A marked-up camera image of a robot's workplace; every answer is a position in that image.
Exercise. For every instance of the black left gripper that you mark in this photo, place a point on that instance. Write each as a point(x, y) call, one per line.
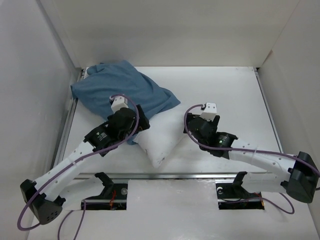
point(143, 122)

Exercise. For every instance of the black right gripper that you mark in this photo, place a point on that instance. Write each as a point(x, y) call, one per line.
point(213, 124)

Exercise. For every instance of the white pillow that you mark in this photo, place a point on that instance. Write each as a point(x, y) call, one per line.
point(162, 108)

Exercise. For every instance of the blue pillowcase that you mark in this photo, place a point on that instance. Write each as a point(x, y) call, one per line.
point(130, 103)

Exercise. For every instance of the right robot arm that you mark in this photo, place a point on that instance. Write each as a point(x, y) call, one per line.
point(295, 175)

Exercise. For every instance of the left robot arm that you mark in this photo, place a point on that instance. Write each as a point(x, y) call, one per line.
point(46, 195)

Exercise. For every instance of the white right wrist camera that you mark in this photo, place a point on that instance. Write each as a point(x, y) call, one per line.
point(209, 111)

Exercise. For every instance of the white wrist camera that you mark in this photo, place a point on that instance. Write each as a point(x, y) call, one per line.
point(118, 102)
point(209, 111)

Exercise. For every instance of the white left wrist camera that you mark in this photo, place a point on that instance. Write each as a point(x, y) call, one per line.
point(118, 102)

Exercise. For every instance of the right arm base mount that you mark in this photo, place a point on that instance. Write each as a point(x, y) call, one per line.
point(233, 197)

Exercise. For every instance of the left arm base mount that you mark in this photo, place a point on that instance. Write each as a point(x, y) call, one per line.
point(112, 199)

